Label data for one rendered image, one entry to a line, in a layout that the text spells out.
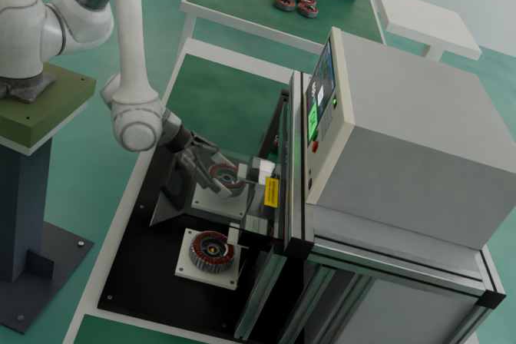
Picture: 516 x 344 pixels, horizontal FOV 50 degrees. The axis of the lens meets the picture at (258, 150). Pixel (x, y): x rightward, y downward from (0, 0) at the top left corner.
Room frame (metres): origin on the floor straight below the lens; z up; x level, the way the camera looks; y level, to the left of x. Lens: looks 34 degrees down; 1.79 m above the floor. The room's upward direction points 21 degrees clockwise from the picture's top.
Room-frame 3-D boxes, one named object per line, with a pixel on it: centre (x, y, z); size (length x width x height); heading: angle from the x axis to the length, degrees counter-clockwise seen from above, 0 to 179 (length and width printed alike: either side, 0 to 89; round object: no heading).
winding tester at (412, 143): (1.12, -0.29, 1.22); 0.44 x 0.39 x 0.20; 9
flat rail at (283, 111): (1.10, -0.06, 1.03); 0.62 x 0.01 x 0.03; 9
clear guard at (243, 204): (0.91, 0.00, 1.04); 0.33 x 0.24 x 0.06; 99
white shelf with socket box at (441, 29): (2.06, -0.40, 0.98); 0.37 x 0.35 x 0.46; 9
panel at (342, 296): (1.12, -0.22, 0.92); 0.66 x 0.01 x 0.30; 9
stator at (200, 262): (0.96, 0.02, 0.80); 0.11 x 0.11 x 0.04
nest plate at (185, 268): (0.96, 0.02, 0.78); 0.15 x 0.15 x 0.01; 9
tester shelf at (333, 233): (1.13, -0.28, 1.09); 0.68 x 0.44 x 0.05; 9
